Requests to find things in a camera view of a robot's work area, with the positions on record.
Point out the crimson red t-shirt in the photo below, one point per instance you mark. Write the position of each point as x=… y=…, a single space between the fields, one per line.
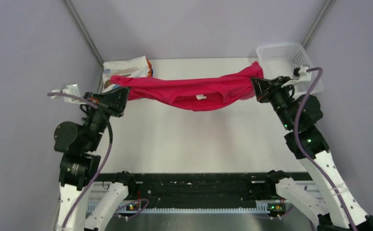
x=200 y=94

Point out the white patterned folded t-shirt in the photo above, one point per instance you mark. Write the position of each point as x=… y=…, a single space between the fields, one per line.
x=136 y=67

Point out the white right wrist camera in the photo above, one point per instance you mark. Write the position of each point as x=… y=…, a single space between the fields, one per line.
x=301 y=76

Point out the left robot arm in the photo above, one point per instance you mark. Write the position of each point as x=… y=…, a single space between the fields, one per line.
x=86 y=148

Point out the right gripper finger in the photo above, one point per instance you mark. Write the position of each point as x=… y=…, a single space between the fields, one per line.
x=260 y=84
x=261 y=93

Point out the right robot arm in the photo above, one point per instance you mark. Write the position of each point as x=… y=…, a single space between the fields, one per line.
x=337 y=210

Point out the orange folded t-shirt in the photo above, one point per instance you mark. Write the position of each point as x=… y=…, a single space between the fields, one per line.
x=149 y=65

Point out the white plastic basket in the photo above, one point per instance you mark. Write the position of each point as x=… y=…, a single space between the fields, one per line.
x=281 y=59

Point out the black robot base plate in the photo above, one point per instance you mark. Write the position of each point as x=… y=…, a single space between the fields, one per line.
x=208 y=190

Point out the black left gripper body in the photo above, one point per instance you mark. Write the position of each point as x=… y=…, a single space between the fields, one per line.
x=92 y=97

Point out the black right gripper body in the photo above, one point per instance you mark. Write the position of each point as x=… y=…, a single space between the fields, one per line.
x=277 y=94

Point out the white slotted cable duct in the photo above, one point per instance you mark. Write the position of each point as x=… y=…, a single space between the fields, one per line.
x=262 y=209

